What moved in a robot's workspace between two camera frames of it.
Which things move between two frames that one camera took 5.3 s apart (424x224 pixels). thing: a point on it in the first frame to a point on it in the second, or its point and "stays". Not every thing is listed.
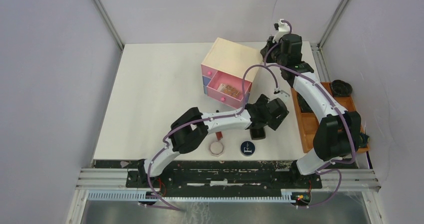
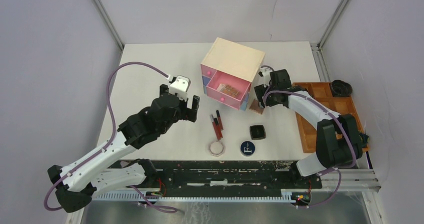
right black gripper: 270,43 to 260,90
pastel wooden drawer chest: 223,70 stays
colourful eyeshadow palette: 221,87 stays
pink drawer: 228,88 stays
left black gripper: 274,123 to 190,114
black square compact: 258,134 stays
